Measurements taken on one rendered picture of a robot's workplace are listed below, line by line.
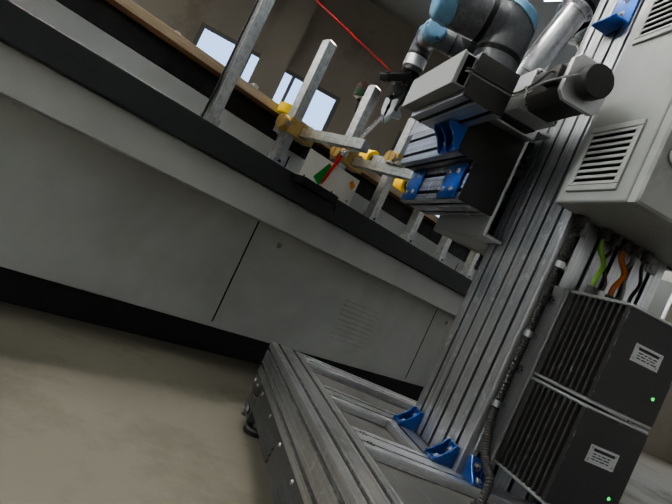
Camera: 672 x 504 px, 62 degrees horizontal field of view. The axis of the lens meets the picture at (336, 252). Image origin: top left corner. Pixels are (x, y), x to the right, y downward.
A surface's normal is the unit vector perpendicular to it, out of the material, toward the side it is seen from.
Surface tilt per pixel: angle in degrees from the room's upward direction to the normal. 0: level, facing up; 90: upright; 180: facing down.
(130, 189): 90
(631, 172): 90
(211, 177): 90
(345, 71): 90
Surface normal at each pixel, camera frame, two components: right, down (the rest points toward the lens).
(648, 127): -0.88, -0.41
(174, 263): 0.64, 0.28
